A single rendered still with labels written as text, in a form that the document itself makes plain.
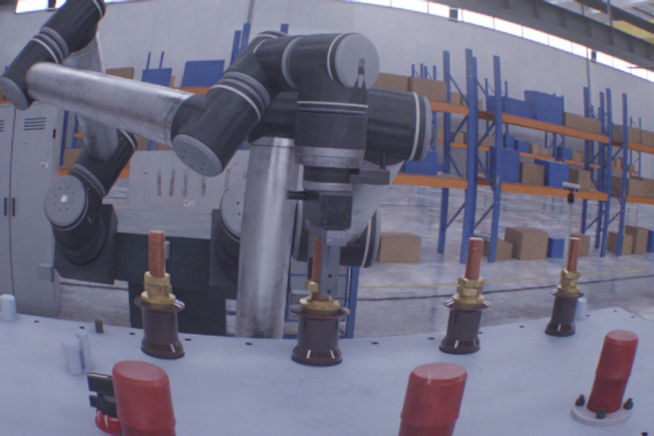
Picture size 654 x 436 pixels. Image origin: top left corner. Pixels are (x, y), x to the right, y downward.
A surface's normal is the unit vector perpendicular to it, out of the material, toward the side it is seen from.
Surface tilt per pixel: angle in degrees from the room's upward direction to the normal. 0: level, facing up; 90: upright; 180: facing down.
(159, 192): 90
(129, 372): 3
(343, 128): 90
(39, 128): 90
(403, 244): 90
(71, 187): 60
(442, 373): 4
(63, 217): 66
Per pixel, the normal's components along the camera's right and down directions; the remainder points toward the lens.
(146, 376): 0.11, -0.98
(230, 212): 0.02, -0.35
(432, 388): -0.27, 0.09
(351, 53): 0.74, 0.14
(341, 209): 0.21, 0.14
